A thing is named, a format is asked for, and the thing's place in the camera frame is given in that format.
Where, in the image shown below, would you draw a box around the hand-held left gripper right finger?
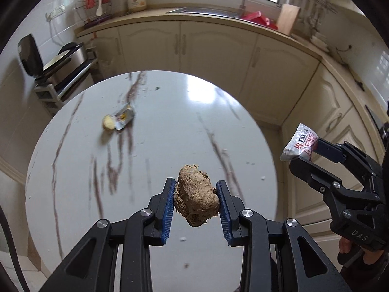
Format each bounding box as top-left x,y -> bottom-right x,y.
216,180 -> 354,292

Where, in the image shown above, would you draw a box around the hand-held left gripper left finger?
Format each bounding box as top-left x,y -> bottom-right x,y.
39,177 -> 177,292

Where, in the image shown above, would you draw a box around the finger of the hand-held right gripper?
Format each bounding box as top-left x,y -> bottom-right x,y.
289,157 -> 377,217
312,139 -> 381,177

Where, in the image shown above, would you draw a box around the brown food lump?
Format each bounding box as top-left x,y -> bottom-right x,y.
173,164 -> 220,228

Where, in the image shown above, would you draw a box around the white and red packet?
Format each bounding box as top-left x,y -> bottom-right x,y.
280,123 -> 319,162

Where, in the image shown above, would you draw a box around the person's right hand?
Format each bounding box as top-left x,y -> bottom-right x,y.
338,237 -> 352,254

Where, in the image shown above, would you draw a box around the cream side cabinet run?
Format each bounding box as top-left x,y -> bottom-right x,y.
280,61 -> 389,250

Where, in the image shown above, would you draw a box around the black cooktop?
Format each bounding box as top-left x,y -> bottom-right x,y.
365,105 -> 389,146

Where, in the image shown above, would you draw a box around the large round marble table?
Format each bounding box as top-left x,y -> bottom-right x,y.
25,71 -> 284,292

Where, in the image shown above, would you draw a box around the silver snack wrapper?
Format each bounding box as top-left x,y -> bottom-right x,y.
112,103 -> 136,131

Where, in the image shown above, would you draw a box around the yellow food piece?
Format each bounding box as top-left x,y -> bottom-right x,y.
102,115 -> 117,131

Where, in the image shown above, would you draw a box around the wooden cutting board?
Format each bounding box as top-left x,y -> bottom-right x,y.
276,4 -> 301,35

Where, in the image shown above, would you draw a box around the cream base cabinet under sink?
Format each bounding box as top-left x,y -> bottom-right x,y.
76,17 -> 321,125

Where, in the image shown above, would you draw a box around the red plastic basin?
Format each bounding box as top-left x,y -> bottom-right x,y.
240,11 -> 278,30

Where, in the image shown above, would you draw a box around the silver appliance with black lid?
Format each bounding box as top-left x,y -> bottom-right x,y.
17,34 -> 87,86

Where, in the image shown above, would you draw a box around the steel sink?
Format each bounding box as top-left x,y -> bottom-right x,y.
167,6 -> 244,17

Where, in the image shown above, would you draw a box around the beige countertop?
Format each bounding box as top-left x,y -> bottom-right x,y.
76,8 -> 389,128

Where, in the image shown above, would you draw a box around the glass jar with label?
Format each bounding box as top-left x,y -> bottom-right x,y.
128,0 -> 146,13

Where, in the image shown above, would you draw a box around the thin black power cord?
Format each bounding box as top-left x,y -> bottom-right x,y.
330,44 -> 365,90

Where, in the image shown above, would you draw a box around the wire dish rack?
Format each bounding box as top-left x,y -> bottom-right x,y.
74,0 -> 113,26

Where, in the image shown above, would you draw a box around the wall power socket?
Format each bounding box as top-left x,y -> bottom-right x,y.
45,5 -> 66,22

